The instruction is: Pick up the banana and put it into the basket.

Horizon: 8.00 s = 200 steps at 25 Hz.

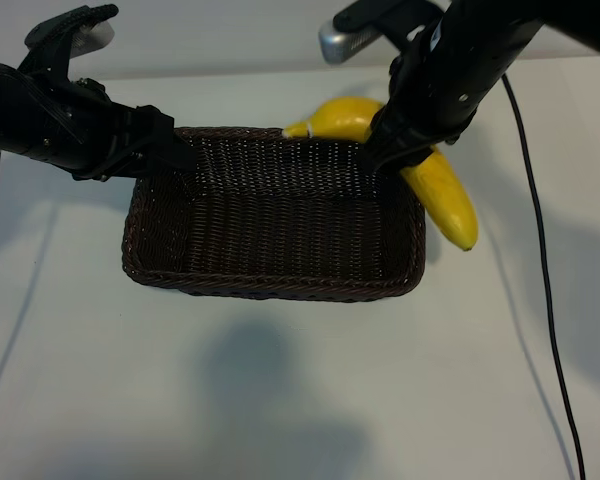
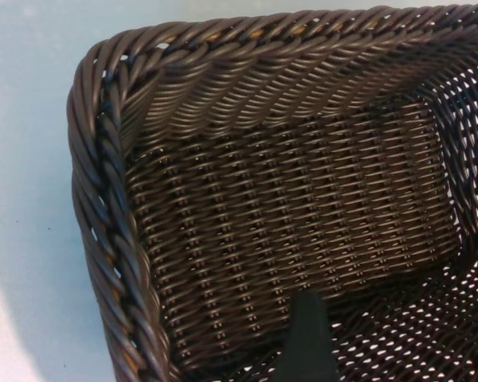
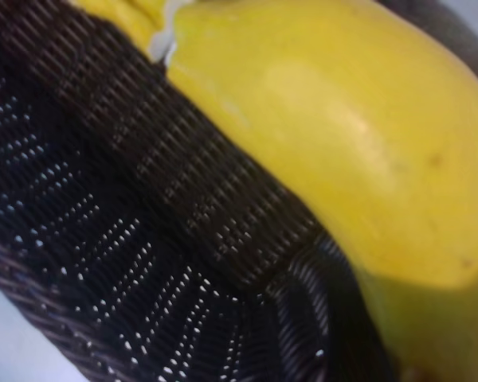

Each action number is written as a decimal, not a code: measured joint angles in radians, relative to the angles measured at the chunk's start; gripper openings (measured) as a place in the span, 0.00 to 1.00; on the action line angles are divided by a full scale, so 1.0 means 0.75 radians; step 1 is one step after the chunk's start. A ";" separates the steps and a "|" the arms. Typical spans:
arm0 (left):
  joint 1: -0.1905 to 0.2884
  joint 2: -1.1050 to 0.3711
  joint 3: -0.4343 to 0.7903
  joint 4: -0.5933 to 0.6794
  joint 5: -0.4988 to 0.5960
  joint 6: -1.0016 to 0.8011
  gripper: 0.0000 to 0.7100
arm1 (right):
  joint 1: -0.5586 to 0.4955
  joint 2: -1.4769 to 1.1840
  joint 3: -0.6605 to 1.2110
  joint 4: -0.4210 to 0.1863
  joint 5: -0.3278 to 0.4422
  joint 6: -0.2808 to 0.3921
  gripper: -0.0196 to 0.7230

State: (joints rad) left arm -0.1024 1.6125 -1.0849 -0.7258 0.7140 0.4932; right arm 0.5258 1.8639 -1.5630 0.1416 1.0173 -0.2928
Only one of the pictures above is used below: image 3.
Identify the yellow banana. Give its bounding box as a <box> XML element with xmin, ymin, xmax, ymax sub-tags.
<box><xmin>73</xmin><ymin>0</ymin><xmax>478</xmax><ymax>382</ymax></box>

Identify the dark brown woven basket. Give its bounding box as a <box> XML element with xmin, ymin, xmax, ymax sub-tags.
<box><xmin>0</xmin><ymin>0</ymin><xmax>403</xmax><ymax>382</ymax></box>

